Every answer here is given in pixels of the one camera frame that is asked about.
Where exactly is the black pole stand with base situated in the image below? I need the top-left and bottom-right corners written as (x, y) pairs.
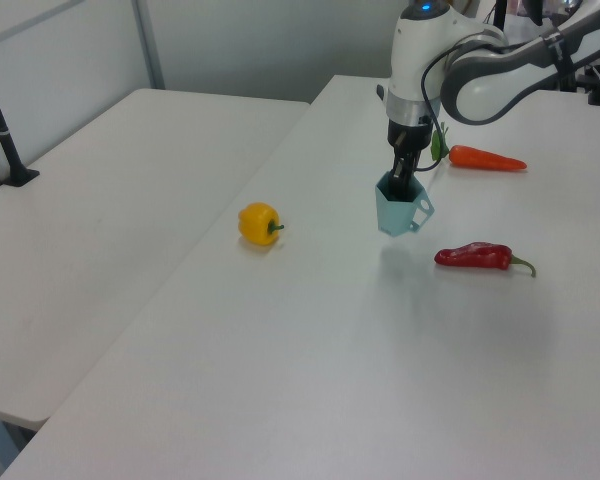
top-left (0, 49), bottom-right (41, 188)

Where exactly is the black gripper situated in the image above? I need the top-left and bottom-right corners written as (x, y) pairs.
top-left (385, 117), bottom-right (431, 199)

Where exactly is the white adjoining table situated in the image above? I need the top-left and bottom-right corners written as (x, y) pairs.
top-left (0, 87), bottom-right (312, 432)

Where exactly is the light blue faceted mug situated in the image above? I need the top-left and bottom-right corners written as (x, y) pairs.
top-left (374, 169), bottom-right (436, 238)

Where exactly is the yellow bell pepper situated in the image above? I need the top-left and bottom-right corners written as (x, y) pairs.
top-left (237, 201), bottom-right (287, 248)

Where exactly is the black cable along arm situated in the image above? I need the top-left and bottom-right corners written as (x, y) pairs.
top-left (416, 34), bottom-right (507, 174)

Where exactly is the red chili pepper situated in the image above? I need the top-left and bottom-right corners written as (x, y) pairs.
top-left (433, 241), bottom-right (538, 279)

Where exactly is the orange carrot with green leaves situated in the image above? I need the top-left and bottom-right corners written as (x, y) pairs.
top-left (429, 122), bottom-right (528, 173)

